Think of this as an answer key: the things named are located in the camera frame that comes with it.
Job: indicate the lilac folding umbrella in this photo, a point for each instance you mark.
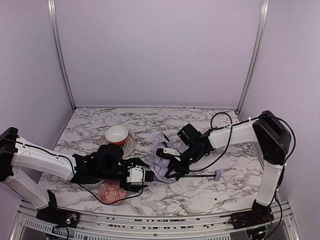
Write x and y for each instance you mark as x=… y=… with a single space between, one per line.
x=159 y=166

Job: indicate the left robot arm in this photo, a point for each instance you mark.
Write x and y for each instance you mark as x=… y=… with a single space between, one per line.
x=17 y=153

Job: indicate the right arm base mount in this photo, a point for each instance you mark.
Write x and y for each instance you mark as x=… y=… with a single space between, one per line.
x=250 y=218

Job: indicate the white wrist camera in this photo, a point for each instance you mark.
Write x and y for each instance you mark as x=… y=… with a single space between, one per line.
x=139 y=175
x=168 y=153

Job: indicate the red patterned bowl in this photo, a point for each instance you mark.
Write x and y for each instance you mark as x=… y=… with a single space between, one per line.
x=110 y=191

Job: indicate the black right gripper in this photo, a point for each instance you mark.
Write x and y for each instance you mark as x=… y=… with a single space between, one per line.
x=179 y=165

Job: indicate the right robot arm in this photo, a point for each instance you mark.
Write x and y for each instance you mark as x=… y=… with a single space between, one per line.
x=271 y=133

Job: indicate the right aluminium frame post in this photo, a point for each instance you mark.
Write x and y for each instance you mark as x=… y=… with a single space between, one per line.
x=261 y=27

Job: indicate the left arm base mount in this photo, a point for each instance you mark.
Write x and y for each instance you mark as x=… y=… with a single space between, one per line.
x=53 y=214

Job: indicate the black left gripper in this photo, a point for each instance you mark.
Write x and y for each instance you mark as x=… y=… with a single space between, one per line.
x=135 y=164

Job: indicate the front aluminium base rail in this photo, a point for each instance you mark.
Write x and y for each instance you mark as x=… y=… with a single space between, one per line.
x=100 y=226

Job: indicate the aluminium frame post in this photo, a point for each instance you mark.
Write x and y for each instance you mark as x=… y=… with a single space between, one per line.
x=261 y=27
x=59 y=53

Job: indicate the left aluminium frame post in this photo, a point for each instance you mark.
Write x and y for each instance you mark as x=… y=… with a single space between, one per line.
x=59 y=53

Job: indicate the white bowl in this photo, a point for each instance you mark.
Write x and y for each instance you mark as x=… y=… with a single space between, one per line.
x=116 y=135

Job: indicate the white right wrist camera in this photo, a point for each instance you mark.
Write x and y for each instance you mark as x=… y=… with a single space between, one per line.
x=168 y=153

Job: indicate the patterned plate under bowl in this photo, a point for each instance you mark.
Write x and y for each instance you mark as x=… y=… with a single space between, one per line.
x=129 y=145

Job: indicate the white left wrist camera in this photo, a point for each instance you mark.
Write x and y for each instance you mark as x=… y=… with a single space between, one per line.
x=139 y=175

